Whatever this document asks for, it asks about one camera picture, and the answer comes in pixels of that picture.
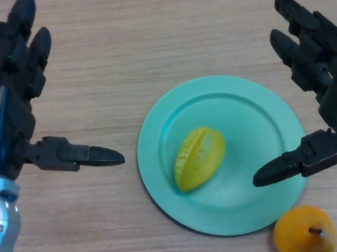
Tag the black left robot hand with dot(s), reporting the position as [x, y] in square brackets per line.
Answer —
[4, 115]

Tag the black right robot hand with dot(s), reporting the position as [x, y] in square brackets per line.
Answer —
[336, 101]

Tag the yellow starfruit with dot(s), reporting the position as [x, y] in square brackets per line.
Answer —
[200, 161]

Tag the green round plate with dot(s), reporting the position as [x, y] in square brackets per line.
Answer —
[250, 201]

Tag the orange pear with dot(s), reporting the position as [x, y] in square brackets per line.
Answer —
[299, 232]

